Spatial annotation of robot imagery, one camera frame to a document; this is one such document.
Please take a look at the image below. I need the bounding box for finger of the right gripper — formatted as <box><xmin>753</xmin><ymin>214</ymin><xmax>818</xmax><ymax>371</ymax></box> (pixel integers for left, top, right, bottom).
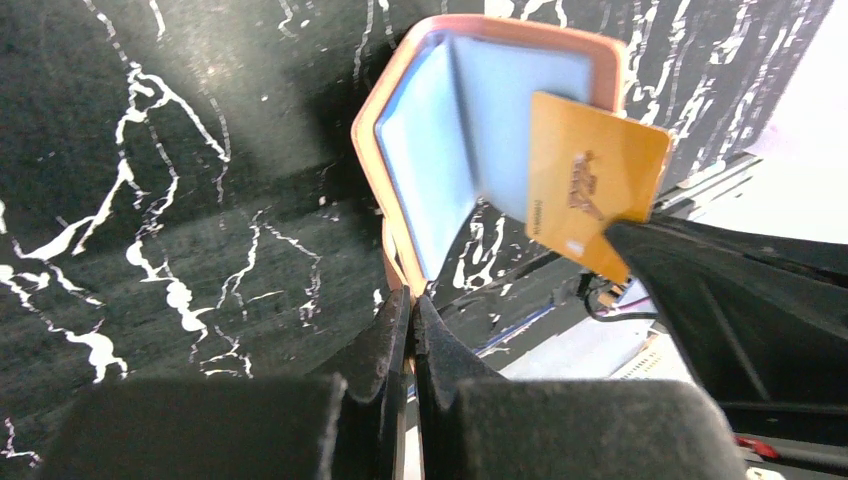
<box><xmin>605</xmin><ymin>217</ymin><xmax>847</xmax><ymax>419</ymax></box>

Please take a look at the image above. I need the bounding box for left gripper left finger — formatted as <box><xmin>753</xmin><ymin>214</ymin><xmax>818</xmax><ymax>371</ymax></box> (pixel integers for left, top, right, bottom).
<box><xmin>39</xmin><ymin>288</ymin><xmax>411</xmax><ymax>479</ymax></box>

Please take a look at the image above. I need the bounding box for gold credit card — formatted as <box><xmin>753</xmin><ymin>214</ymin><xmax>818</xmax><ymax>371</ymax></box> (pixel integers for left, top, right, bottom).
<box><xmin>526</xmin><ymin>92</ymin><xmax>672</xmax><ymax>283</ymax></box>

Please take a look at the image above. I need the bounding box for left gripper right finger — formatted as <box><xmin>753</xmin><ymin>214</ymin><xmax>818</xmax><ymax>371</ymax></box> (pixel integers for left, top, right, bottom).
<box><xmin>411</xmin><ymin>297</ymin><xmax>747</xmax><ymax>479</ymax></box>

